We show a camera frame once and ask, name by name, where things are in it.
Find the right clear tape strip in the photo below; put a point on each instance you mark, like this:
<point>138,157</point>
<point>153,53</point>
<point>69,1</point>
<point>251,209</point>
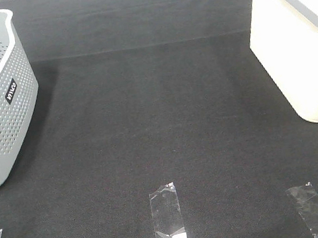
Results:
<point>305,200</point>

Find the centre clear tape strip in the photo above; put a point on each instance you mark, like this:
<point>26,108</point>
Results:
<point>166,214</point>

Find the black table mat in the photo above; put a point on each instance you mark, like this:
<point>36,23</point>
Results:
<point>135,94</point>

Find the cream plastic storage basket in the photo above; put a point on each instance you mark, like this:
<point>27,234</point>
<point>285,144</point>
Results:
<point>284,38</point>

